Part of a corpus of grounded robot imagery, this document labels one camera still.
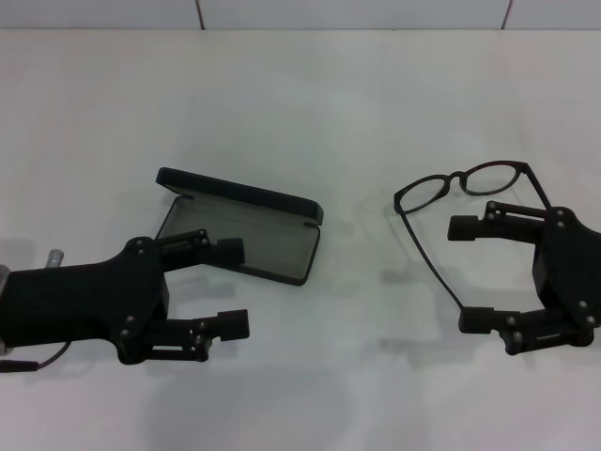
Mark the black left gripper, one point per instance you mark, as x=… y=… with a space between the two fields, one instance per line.
x=84 y=300

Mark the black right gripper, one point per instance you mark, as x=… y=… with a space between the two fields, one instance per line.
x=570 y=272

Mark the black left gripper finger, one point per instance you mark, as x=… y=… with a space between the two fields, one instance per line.
x=230 y=251

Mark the black glasses case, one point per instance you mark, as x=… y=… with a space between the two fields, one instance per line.
x=244 y=193

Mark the black glasses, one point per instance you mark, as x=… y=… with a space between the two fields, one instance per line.
x=454 y=175

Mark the silver stub on left wrist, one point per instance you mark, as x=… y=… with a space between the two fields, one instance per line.
x=54 y=258

